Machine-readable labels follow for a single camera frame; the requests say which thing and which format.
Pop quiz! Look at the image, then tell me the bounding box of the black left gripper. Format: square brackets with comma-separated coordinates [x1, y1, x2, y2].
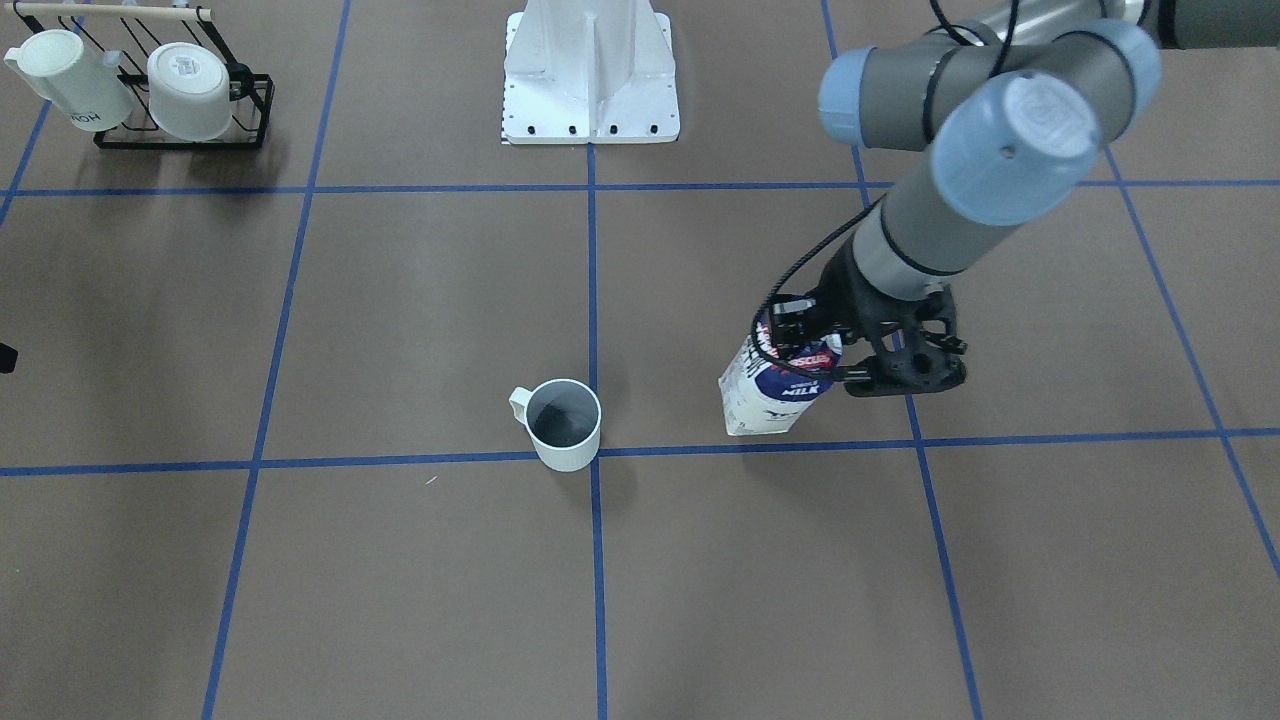
[815, 240, 968, 397]

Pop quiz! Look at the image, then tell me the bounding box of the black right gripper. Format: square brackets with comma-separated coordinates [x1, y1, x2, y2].
[0, 343, 19, 374]

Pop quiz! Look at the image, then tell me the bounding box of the blue milk carton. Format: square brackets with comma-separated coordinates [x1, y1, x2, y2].
[717, 314, 833, 436]

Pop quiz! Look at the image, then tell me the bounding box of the white ribbed cup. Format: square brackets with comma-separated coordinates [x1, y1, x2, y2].
[508, 378, 603, 473]
[146, 42, 233, 142]

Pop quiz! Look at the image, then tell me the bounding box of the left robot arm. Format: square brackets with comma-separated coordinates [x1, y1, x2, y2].
[812, 1, 1279, 397]

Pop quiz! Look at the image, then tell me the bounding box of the white ribbed cup on rack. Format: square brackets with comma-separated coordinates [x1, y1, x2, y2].
[146, 42, 233, 142]

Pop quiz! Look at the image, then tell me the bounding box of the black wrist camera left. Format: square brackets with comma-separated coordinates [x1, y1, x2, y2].
[765, 293, 831, 357]

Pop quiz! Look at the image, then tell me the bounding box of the white mug with handle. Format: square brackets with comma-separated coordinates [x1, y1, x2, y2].
[3, 29, 134, 133]

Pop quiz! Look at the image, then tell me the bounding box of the black wire cup rack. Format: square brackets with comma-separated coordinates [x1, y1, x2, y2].
[3, 1, 275, 151]

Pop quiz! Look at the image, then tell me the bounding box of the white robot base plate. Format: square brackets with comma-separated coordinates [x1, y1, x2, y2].
[500, 1, 681, 145]

